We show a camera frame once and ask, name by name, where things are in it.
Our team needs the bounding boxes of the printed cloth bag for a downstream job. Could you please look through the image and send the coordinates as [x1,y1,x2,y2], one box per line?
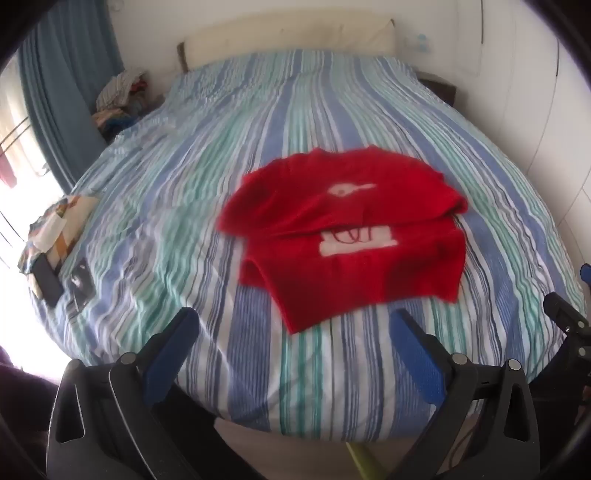
[17,194,100,277]

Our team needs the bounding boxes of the dark wooden nightstand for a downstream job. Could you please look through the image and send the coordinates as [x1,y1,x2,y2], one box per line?
[414,69,459,105]

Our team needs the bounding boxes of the black phone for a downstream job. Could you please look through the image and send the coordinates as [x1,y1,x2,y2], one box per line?
[31,254,64,306]

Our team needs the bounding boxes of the blue curtain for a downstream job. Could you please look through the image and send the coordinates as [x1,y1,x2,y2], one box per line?
[17,0,126,195]

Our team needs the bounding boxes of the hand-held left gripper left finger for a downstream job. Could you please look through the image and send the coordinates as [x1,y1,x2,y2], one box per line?
[46,307,218,480]

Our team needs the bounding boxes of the clothes drying rack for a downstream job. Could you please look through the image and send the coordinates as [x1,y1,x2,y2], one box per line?
[0,113,49,188]

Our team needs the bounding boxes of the black flat device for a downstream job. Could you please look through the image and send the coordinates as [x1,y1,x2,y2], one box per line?
[62,260,96,311]

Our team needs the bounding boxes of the yellow-green object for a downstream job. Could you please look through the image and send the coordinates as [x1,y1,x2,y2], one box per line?
[345,440,386,480]

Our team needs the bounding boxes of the white wardrobe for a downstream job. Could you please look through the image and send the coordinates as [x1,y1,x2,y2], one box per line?
[462,0,591,278]

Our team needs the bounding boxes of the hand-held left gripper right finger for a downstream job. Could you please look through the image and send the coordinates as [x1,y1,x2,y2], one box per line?
[387,308,542,480]

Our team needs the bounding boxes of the striped bed cover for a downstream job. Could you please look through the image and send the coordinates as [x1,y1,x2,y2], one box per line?
[28,50,588,438]

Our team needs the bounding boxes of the cream pillow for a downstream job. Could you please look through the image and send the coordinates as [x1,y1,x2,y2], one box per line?
[178,18,398,73]

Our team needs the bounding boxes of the pile of clothes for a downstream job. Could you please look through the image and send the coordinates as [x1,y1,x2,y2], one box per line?
[91,69,154,140]

